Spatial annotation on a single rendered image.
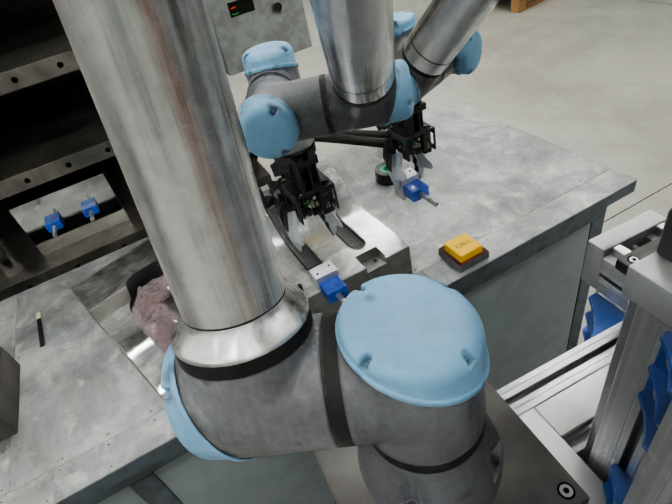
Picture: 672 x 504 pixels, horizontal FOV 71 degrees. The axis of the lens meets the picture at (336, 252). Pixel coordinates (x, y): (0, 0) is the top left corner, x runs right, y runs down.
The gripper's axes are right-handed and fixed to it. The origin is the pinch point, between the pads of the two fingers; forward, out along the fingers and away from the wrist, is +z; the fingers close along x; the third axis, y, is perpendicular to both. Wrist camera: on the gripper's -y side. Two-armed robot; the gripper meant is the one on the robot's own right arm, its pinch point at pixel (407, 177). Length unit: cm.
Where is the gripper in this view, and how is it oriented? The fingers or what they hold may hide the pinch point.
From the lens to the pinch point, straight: 112.5
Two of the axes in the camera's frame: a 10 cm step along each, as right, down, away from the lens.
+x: 8.6, -4.3, 2.5
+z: 1.9, 7.5, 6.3
